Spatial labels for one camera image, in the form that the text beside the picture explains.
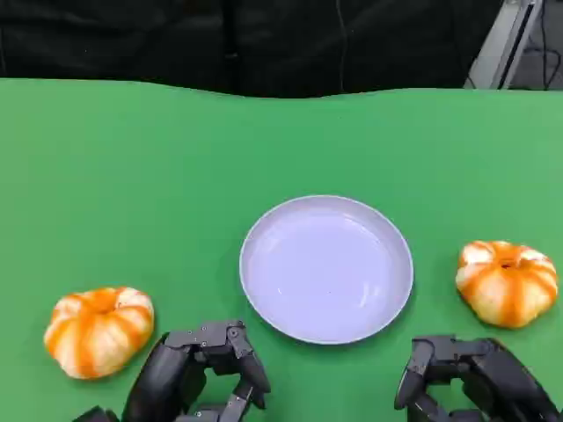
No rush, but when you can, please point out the green table cloth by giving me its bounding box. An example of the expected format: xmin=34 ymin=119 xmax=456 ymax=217
xmin=0 ymin=77 xmax=563 ymax=422

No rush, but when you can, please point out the black floor cable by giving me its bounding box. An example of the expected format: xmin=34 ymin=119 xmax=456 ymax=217
xmin=525 ymin=33 xmax=563 ymax=91

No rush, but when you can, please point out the lilac plate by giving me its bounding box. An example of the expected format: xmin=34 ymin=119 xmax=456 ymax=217
xmin=238 ymin=194 xmax=415 ymax=346

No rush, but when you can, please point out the black backdrop curtain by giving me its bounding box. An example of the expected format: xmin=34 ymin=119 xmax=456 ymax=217
xmin=0 ymin=0 xmax=502 ymax=98

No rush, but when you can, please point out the orange white toy bread roll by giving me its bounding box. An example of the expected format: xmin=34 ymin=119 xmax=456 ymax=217
xmin=455 ymin=239 xmax=559 ymax=330
xmin=42 ymin=287 xmax=156 ymax=381

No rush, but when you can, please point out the grey metal stand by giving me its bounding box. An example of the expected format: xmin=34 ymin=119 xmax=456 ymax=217
xmin=464 ymin=0 xmax=551 ymax=91

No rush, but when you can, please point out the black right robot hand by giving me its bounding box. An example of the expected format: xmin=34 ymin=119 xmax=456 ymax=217
xmin=394 ymin=334 xmax=562 ymax=422

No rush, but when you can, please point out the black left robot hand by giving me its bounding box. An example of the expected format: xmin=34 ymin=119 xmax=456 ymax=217
xmin=72 ymin=319 xmax=273 ymax=422

